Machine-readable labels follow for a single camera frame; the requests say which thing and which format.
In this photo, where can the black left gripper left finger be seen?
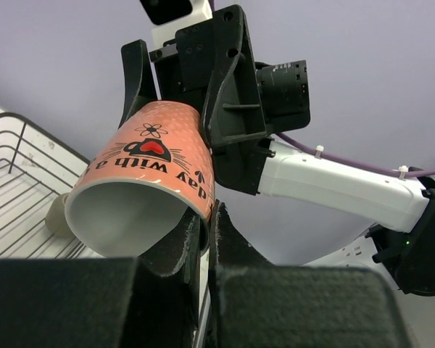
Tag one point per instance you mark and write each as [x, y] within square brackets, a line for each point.
[146, 301]

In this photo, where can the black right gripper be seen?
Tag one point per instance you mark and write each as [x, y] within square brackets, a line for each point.
[210, 66]

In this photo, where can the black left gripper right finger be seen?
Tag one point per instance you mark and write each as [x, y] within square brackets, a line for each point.
[255, 303]

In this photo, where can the pink mug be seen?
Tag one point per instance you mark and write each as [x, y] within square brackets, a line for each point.
[138, 187]

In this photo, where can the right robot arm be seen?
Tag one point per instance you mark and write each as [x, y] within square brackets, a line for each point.
[401, 204]

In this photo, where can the grey green mug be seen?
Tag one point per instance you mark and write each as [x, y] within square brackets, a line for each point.
[55, 219]

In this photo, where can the dark wire dish rack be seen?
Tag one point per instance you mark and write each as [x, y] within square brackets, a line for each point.
[35, 168]

